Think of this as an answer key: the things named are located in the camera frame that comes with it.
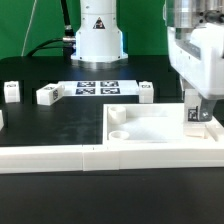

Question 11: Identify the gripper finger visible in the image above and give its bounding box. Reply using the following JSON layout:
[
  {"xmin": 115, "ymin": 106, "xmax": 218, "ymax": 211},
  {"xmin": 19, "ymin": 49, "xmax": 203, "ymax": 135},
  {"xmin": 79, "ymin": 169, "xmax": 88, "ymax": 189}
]
[{"xmin": 199, "ymin": 95, "xmax": 216, "ymax": 122}]

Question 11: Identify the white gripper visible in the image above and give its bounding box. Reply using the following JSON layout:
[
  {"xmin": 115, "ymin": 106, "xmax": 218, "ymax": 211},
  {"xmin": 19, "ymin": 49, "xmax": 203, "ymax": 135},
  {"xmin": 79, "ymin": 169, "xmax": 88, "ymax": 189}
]
[{"xmin": 163, "ymin": 0, "xmax": 224, "ymax": 100}]

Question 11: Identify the white square tabletop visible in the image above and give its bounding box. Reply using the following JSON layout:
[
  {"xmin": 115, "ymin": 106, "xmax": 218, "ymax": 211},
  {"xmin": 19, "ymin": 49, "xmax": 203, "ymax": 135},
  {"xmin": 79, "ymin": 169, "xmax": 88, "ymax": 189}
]
[{"xmin": 103, "ymin": 103, "xmax": 224, "ymax": 144}]

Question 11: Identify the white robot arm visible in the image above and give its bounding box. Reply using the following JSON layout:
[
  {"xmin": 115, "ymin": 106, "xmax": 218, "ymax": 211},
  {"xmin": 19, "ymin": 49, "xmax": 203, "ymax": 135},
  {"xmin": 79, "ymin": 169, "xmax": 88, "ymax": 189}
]
[{"xmin": 71, "ymin": 0, "xmax": 224, "ymax": 122}]

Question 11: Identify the white L-shaped fence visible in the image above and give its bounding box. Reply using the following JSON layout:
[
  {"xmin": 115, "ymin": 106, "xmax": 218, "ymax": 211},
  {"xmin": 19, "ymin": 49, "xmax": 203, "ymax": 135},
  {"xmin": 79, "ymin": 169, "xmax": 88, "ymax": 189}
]
[{"xmin": 0, "ymin": 114, "xmax": 224, "ymax": 175}]

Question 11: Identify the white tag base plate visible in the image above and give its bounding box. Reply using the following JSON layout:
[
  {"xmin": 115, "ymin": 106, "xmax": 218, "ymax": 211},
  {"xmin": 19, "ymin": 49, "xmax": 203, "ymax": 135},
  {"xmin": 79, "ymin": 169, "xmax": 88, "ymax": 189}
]
[{"xmin": 60, "ymin": 80, "xmax": 138, "ymax": 96}]

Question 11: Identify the black cable bundle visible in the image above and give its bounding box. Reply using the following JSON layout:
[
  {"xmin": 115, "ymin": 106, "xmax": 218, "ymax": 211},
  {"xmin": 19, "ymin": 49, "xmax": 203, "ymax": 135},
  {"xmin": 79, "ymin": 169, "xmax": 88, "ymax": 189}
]
[{"xmin": 26, "ymin": 0, "xmax": 77, "ymax": 58}]

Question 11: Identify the white thin cable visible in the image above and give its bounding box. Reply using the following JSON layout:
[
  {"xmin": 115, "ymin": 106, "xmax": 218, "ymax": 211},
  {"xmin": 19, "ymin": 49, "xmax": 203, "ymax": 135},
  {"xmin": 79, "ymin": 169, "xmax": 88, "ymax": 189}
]
[{"xmin": 21, "ymin": 0, "xmax": 38, "ymax": 57}]

